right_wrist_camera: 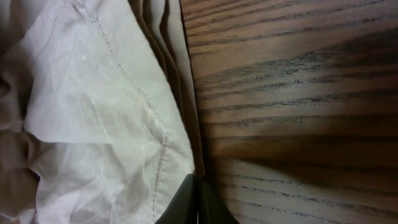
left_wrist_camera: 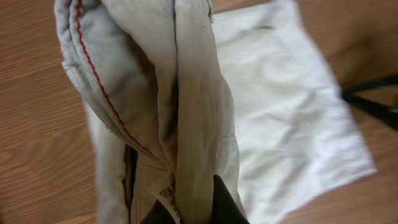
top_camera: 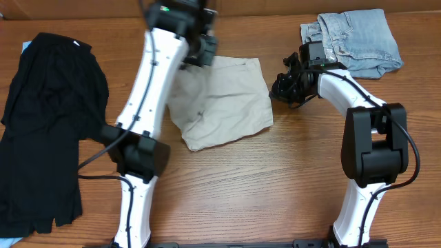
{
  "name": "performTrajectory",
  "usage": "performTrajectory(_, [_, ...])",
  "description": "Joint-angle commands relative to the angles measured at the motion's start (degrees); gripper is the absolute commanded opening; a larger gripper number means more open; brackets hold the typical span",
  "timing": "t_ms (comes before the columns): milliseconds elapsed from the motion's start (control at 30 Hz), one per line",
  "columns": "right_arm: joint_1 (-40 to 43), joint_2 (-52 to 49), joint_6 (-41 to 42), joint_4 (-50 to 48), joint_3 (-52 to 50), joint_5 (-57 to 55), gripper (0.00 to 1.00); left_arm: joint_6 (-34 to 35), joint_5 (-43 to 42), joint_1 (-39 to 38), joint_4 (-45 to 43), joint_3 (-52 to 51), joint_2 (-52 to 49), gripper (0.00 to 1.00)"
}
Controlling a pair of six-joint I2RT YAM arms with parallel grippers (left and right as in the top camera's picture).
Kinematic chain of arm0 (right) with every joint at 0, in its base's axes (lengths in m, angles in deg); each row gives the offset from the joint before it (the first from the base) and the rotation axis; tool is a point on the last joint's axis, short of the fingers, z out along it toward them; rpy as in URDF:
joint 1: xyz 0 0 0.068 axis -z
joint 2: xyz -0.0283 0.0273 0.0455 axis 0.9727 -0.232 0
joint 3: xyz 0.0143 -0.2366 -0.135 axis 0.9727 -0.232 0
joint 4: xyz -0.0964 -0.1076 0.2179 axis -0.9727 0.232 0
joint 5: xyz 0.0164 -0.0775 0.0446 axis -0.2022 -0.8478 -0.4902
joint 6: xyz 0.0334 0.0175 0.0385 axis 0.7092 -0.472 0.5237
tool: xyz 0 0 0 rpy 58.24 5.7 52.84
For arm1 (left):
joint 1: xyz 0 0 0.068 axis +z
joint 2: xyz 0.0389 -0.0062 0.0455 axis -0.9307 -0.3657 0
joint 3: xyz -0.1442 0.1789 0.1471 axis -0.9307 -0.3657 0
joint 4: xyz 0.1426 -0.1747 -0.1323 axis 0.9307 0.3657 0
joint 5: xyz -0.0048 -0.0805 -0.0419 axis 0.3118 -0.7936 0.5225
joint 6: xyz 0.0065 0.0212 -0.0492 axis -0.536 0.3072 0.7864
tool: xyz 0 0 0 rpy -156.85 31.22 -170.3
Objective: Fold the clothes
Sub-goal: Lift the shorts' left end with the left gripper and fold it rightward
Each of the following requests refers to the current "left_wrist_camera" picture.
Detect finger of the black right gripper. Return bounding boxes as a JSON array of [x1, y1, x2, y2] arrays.
[[341, 73, 397, 131]]

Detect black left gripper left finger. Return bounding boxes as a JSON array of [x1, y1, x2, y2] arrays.
[[140, 200, 175, 224]]

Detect beige khaki shorts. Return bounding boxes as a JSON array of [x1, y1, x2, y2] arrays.
[[53, 0, 379, 224]]

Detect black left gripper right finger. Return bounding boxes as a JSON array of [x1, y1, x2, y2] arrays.
[[211, 175, 249, 224]]

